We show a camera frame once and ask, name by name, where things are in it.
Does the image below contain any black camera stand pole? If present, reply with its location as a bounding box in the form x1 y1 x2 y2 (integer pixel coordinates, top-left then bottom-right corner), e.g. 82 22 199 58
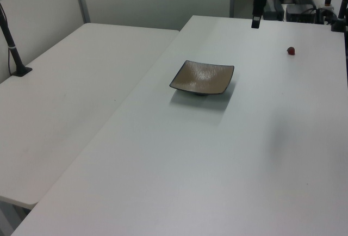
0 2 33 78

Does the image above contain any black power supply box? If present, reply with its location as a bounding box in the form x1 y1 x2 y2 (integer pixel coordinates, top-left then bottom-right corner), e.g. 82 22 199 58
263 0 284 21

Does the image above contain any black clamp camera stand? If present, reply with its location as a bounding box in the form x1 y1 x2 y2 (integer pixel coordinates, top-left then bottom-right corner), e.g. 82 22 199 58
330 0 348 33

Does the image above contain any square brown ceramic plate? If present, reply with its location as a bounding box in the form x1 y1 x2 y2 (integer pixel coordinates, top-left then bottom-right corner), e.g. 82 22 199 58
169 60 235 96

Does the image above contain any thin black cable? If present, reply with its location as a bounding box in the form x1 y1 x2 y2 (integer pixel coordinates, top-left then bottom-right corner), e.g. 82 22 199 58
0 4 14 76

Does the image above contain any black electronics box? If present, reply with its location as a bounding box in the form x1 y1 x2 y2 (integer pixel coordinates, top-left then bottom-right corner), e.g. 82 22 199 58
285 3 318 23

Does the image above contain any white side table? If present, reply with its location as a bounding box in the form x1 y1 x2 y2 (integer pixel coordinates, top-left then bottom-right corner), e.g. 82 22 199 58
0 22 181 209

